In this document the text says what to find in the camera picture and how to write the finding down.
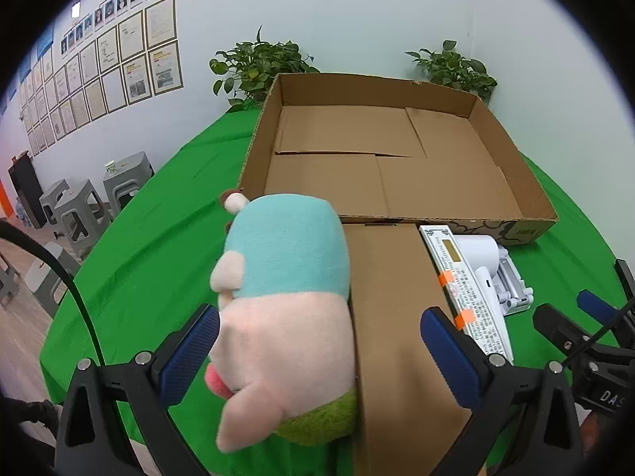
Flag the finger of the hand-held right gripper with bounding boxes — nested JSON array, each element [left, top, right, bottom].
[[577, 258, 635, 330], [533, 302, 596, 360]]

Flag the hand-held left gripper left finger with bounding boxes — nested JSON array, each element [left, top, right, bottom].
[[54, 302, 221, 476]]

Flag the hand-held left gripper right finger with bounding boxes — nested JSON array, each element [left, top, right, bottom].
[[420, 307, 583, 476]]

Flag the long white printed carton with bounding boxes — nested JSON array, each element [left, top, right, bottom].
[[419, 225, 514, 363]]

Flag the pink and teal plush toy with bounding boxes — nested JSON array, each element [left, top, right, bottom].
[[204, 189, 359, 453]]

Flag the brown cardboard box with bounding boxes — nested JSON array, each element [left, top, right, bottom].
[[237, 72, 559, 476]]

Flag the white plastic device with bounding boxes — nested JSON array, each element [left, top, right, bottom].
[[456, 235, 535, 315]]

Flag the grey plastic stool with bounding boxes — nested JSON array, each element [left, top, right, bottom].
[[102, 151, 154, 219], [25, 242, 83, 318], [0, 250, 23, 308], [38, 178, 70, 226], [54, 178, 112, 259]]

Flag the black cabinet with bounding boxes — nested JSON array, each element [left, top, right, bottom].
[[7, 155, 48, 229]]

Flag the small leafy potted plant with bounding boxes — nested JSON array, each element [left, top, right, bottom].
[[405, 40, 498, 106]]

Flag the large leafy potted plant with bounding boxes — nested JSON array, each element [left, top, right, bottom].
[[209, 25, 321, 112]]

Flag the black cable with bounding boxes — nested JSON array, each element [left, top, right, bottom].
[[0, 221, 106, 365]]

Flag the wall of framed certificates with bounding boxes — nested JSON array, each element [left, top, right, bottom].
[[17, 0, 184, 157]]

